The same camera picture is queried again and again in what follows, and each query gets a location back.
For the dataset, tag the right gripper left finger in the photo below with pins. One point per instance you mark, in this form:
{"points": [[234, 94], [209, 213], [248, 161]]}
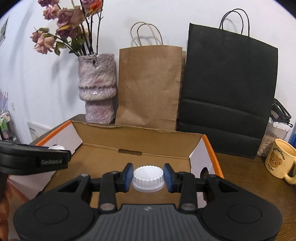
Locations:
{"points": [[112, 183]]}

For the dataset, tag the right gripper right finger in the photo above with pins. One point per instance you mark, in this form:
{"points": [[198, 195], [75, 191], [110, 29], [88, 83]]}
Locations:
{"points": [[183, 183]]}

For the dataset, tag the white ribbed bottle cap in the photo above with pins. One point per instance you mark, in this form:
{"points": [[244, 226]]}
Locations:
{"points": [[148, 179]]}

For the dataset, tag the orange cardboard box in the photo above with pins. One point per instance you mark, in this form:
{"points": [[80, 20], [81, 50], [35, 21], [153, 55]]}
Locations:
{"points": [[97, 149]]}

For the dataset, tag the yellow bear mug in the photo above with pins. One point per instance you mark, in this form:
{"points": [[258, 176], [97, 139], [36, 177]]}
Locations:
{"points": [[281, 160]]}

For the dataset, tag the black paper bag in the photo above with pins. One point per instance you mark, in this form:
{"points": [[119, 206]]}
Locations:
{"points": [[228, 89]]}

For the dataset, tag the pink textured ceramic vase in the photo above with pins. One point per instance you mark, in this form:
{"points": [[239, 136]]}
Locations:
{"points": [[97, 87]]}

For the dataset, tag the clear jar with black clasp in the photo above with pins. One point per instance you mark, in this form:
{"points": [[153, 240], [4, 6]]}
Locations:
{"points": [[278, 127]]}

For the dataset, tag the brown paper bag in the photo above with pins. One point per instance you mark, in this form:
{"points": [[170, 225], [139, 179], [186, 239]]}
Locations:
{"points": [[149, 85]]}

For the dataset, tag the dried pink rose bouquet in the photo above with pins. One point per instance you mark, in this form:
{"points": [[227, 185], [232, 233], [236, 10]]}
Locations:
{"points": [[77, 28]]}

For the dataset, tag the wire storage rack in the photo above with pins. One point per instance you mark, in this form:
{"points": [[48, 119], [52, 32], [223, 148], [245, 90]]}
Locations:
{"points": [[8, 132]]}

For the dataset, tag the white panel by wall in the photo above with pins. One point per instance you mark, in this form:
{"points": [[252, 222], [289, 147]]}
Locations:
{"points": [[37, 130]]}

